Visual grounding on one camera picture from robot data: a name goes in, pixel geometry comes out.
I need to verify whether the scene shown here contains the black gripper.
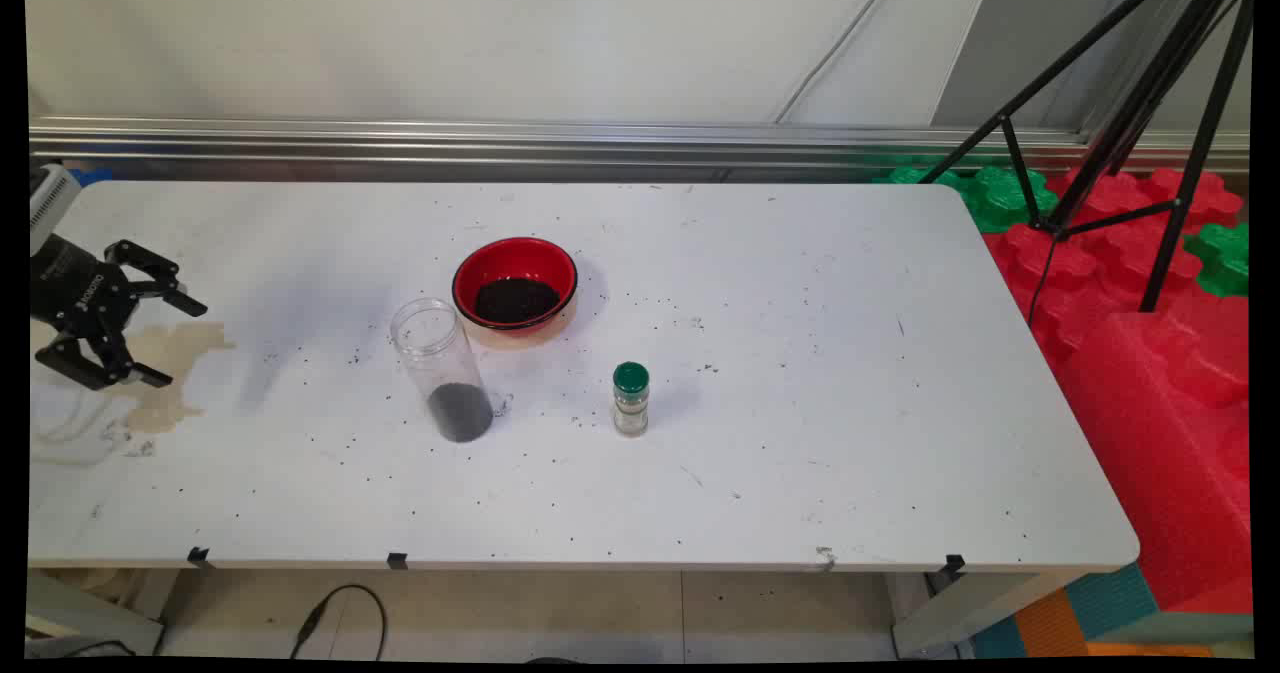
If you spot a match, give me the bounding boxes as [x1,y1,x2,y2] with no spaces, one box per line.
[30,233,209,392]

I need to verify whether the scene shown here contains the clear plastic jar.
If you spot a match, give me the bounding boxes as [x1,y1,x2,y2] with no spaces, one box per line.
[390,298,496,444]

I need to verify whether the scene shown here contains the grey table leg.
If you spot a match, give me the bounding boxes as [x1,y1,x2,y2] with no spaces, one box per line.
[28,571,166,656]
[893,568,1086,659]

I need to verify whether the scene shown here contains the black granule heap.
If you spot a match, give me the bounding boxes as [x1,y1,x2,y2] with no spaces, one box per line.
[473,276,561,326]

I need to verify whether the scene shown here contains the red bowl with black rim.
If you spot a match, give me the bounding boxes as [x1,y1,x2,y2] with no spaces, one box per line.
[451,237,580,336]

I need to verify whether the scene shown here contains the spice bottle with green cap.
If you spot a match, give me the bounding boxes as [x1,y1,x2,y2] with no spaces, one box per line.
[612,361,651,438]

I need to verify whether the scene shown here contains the green foam block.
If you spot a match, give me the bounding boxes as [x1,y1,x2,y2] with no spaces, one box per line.
[875,163,1059,234]
[1183,221,1251,299]

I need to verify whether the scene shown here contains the studded pink-red foam block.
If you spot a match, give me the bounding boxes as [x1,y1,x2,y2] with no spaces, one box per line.
[985,166,1249,374]

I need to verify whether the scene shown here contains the orange foam block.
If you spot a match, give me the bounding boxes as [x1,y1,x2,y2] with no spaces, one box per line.
[1015,588,1216,660]

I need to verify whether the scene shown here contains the teal foam block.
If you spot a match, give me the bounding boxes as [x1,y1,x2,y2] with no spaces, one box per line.
[972,561,1161,660]

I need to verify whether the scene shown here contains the black tripod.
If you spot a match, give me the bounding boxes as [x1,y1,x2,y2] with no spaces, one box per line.
[915,0,1256,314]

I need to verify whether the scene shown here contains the large pink-red foam block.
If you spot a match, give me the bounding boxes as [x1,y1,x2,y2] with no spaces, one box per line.
[1055,293,1253,614]

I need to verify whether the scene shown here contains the black floor cable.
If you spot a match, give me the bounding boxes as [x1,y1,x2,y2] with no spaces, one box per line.
[290,584,388,660]

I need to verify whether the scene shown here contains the aluminium rail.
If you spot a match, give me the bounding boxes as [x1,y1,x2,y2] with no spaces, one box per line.
[30,118,1251,182]

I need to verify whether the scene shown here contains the white wall cable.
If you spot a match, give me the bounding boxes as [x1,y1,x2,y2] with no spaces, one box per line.
[774,0,901,124]

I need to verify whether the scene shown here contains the thin black tripod cable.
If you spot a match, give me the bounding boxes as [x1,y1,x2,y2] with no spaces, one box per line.
[1027,233,1061,326]

